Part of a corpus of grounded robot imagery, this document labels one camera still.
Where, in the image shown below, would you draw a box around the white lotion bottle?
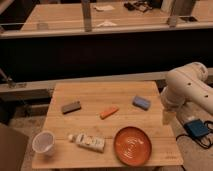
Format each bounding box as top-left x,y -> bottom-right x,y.
68,133 -> 105,153

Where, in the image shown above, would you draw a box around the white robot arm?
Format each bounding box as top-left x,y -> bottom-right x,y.
160,62 -> 213,125

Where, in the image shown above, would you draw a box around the orange ceramic bowl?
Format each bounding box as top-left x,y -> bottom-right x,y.
113,126 -> 152,166

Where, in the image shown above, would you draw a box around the blue sponge block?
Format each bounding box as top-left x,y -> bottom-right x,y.
132,96 -> 151,110

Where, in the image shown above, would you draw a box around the blue power box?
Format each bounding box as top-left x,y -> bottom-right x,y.
184,119 -> 210,139

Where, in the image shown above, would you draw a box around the grey rectangular block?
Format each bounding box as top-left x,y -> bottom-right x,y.
61,101 -> 81,114

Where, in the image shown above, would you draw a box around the white crumpled paper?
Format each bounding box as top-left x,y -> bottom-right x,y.
97,20 -> 117,27

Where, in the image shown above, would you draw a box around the black tools on far table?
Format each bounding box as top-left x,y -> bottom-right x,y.
123,0 -> 152,13

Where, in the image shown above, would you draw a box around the white paper on far table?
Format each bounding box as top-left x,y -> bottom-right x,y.
94,5 -> 115,12

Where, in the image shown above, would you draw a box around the clear plastic cup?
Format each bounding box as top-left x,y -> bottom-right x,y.
32,131 -> 55,156

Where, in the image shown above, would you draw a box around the metal clamp left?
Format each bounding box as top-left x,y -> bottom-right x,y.
0,68 -> 27,88

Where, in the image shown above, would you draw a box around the black cable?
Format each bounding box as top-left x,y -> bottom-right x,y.
175,120 -> 213,150

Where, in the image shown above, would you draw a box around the metal post right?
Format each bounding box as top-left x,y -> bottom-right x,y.
167,0 -> 197,27

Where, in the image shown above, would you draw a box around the metal post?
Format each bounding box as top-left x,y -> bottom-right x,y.
167,0 -> 197,27
81,0 -> 92,32

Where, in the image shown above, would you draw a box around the metal post centre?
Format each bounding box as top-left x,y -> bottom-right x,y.
81,0 -> 92,32

